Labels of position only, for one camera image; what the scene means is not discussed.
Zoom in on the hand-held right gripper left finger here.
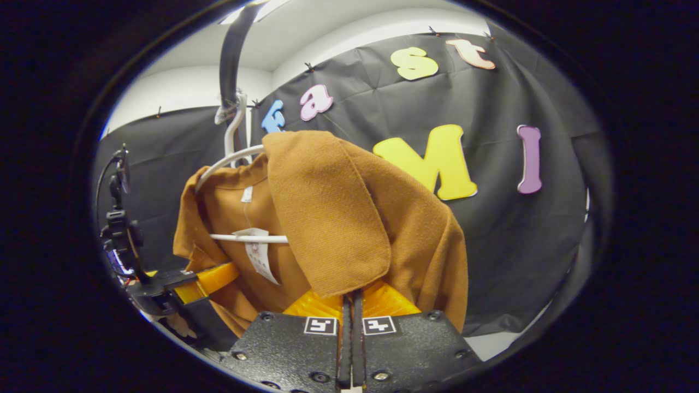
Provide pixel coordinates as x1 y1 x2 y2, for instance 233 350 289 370
227 288 345 391

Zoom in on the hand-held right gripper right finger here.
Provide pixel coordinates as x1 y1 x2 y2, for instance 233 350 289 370
352 279 484 391

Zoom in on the brown jacket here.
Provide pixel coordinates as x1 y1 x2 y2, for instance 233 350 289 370
174 130 469 339

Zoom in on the white plastic clothes hanger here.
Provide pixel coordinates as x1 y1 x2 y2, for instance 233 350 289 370
194 90 290 244

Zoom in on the black clothes rack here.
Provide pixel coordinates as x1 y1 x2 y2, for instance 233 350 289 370
219 0 266 110

